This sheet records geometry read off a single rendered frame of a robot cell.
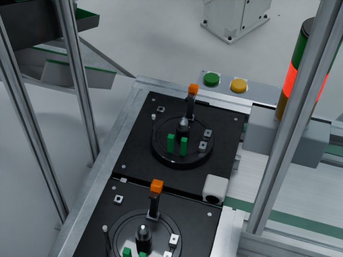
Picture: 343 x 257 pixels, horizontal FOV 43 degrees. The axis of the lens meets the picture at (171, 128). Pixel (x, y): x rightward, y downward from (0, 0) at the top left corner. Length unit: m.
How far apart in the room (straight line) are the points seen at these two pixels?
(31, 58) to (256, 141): 0.52
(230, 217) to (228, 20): 0.66
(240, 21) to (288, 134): 0.77
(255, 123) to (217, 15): 0.75
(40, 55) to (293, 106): 0.60
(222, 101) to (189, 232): 0.37
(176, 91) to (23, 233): 0.48
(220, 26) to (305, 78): 0.86
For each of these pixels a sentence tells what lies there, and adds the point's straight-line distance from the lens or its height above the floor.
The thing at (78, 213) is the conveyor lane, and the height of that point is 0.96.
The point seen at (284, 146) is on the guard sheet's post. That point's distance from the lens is 0.65.
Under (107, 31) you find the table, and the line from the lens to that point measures 1.42.
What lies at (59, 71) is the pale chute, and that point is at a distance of 0.84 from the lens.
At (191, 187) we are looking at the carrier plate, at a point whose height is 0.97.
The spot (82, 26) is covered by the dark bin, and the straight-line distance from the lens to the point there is 0.86.
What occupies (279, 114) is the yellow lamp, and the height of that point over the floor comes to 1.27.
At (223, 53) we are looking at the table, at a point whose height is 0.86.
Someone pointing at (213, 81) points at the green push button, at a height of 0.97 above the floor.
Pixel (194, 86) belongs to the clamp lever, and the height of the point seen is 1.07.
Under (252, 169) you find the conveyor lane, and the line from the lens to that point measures 1.01.
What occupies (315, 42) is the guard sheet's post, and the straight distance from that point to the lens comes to 0.51.
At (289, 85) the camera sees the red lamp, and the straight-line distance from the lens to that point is 0.59.
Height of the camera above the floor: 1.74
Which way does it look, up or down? 51 degrees down
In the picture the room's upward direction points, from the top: 1 degrees clockwise
